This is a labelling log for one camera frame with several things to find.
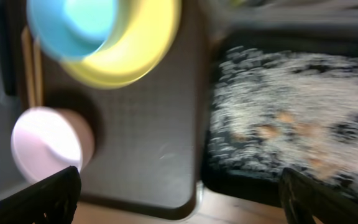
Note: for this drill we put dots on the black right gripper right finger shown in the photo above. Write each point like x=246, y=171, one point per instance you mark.
x=303, y=199

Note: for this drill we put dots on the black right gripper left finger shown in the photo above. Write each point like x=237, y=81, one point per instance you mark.
x=52, y=200

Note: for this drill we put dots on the light blue bowl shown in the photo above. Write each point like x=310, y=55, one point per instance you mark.
x=75, y=29

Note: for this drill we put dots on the black waste tray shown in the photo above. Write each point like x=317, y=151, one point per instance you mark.
x=244, y=183

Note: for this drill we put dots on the clear plastic waste bin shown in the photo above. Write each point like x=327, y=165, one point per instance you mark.
x=282, y=14

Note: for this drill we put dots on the pink cup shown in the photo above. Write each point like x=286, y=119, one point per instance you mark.
x=45, y=141

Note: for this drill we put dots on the pile of rice grains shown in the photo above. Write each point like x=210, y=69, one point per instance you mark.
x=291, y=115

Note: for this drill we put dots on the dark brown serving tray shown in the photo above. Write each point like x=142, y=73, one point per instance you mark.
x=148, y=134

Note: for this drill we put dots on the right wooden chopstick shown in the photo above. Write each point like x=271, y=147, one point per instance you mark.
x=38, y=73

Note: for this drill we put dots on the wooden chopstick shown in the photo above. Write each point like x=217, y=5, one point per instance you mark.
x=26, y=43
x=38, y=73

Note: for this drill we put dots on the left wooden chopstick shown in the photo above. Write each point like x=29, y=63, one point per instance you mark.
x=26, y=43

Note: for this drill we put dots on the yellow plate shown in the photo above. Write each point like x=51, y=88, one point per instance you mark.
x=150, y=31

